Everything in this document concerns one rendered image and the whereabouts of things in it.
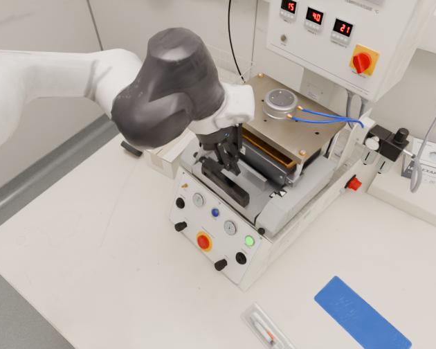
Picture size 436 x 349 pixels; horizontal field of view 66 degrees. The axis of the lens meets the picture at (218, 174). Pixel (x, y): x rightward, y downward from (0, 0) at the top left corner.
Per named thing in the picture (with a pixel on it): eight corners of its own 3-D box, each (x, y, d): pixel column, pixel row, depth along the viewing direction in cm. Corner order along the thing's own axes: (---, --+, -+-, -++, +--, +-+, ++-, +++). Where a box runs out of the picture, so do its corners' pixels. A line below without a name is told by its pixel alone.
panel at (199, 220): (167, 218, 104) (183, 169, 94) (239, 287, 90) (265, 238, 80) (162, 220, 102) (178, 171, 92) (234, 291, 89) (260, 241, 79)
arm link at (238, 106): (165, 104, 58) (176, 121, 63) (215, 141, 52) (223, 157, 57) (214, 55, 60) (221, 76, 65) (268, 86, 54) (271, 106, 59)
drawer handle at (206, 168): (206, 169, 88) (206, 158, 85) (249, 203, 81) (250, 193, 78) (201, 173, 87) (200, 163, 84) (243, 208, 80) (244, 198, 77)
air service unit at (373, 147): (350, 148, 92) (369, 106, 81) (401, 178, 86) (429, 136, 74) (340, 158, 90) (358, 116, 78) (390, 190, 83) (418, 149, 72)
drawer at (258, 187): (264, 123, 105) (266, 103, 99) (323, 161, 95) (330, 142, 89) (192, 175, 92) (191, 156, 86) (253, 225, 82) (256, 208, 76)
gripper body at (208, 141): (210, 91, 64) (221, 118, 72) (178, 122, 62) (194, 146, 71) (239, 110, 60) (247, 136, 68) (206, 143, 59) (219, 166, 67)
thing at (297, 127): (272, 89, 101) (277, 49, 91) (364, 142, 87) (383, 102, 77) (214, 128, 91) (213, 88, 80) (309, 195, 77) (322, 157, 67)
